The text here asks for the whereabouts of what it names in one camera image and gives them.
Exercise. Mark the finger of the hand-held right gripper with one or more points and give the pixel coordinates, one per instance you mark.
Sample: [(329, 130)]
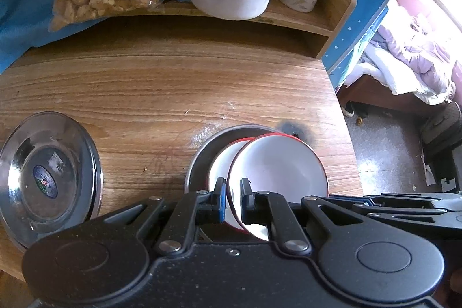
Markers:
[(415, 221), (415, 199)]

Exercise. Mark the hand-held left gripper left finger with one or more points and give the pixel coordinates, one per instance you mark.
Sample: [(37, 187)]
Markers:
[(221, 203)]

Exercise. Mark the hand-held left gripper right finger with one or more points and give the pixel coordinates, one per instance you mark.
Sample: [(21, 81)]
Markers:
[(246, 203)]

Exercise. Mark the stainless steel bowl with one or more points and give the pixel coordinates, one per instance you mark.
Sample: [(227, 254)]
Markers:
[(202, 156)]

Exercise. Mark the white bowl with red rim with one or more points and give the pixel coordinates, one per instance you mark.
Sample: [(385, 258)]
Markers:
[(222, 163), (281, 167)]

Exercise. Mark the stainless steel plate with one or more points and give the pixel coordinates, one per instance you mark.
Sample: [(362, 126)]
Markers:
[(21, 156)]

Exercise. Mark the dark bag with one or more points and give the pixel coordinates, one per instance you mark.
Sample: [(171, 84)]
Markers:
[(442, 131)]

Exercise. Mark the bed with white bedding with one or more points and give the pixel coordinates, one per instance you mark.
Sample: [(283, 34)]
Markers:
[(415, 51)]

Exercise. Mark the wooden desktop shelf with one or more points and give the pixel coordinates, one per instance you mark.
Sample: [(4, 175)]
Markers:
[(325, 23)]

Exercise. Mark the blue striped cloth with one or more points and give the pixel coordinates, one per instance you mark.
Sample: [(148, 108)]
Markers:
[(21, 5)]

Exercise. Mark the wooden bed frame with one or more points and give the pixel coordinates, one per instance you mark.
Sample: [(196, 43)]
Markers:
[(382, 95)]

